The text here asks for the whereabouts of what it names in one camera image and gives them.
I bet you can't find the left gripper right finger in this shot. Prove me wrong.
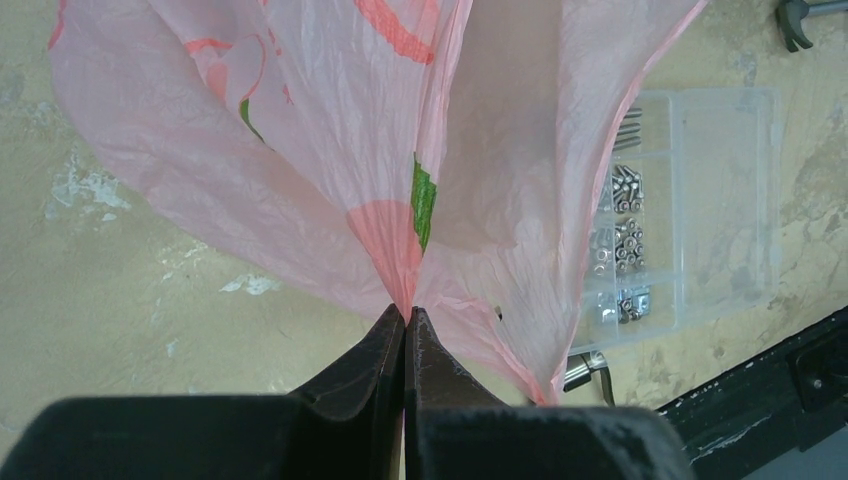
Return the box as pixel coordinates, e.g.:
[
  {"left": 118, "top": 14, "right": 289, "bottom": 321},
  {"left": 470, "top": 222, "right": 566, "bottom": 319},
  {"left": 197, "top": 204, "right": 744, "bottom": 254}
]
[{"left": 405, "top": 308, "right": 695, "bottom": 479}]

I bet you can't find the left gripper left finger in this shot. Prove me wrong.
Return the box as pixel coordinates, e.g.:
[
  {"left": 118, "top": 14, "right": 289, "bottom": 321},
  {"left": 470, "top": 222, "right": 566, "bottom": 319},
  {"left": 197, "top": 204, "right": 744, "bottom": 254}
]
[{"left": 1, "top": 306, "right": 405, "bottom": 479}]

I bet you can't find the pink plastic bag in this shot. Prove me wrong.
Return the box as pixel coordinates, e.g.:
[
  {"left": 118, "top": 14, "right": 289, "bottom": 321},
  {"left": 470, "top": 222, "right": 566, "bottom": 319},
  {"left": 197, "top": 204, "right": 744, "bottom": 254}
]
[{"left": 48, "top": 1, "right": 704, "bottom": 405}]

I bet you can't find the black metal tool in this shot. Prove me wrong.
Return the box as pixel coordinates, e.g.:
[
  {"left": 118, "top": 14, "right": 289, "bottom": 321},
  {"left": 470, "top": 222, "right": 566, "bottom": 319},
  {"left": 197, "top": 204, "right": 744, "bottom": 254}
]
[{"left": 563, "top": 351, "right": 616, "bottom": 407}]

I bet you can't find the clear plastic screw box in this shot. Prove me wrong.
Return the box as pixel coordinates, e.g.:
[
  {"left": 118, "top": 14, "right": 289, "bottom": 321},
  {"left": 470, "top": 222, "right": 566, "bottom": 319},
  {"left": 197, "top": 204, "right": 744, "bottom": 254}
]
[{"left": 572, "top": 87, "right": 782, "bottom": 354}]

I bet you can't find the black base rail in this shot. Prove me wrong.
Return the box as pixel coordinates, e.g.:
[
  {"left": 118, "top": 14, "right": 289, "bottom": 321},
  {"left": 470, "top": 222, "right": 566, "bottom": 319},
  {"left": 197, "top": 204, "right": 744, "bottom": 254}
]
[{"left": 657, "top": 309, "right": 847, "bottom": 479}]

